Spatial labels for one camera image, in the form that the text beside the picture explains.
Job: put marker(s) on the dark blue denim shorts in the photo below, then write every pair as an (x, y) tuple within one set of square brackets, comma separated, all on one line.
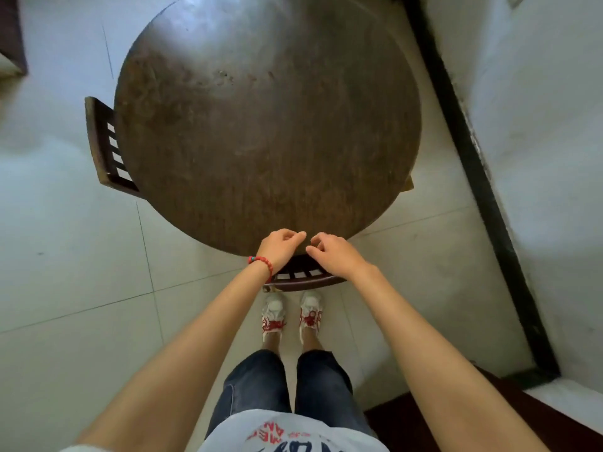
[(320, 385)]

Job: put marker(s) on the dark wooden slatted chair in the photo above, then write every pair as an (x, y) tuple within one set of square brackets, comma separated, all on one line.
[(104, 150), (301, 276)]

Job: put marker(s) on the wooden chair corner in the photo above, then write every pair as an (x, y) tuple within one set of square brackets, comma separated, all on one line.
[(408, 184)]

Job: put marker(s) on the person's right forearm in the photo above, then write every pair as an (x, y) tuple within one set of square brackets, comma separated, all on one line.
[(433, 367)]

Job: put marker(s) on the white left sneaker red laces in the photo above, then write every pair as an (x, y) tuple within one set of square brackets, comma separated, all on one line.
[(273, 315)]

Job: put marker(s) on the dark brown wooden cabinet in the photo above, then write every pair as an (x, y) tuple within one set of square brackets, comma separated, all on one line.
[(518, 418)]

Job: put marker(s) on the white right sneaker red laces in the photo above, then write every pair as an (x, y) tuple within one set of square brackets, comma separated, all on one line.
[(311, 314)]

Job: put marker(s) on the person's left hand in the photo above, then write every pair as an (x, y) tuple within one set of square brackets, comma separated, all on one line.
[(278, 251)]

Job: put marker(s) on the white sneaker red laces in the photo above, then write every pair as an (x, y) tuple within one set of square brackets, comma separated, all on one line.
[(273, 315), (311, 314)]

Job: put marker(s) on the person's left thumb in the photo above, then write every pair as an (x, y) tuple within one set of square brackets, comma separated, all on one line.
[(296, 239)]

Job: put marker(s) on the dark wooden furniture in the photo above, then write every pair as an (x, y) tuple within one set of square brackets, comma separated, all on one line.
[(12, 32)]

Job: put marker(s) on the white printed shirt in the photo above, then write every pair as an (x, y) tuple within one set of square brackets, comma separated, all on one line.
[(292, 435)]

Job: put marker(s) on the person's right hand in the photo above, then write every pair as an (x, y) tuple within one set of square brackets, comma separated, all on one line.
[(339, 258)]

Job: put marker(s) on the person's left forearm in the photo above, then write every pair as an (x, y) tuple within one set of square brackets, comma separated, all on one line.
[(188, 367)]

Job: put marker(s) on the person's right thumb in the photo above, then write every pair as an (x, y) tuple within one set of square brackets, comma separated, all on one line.
[(314, 254)]

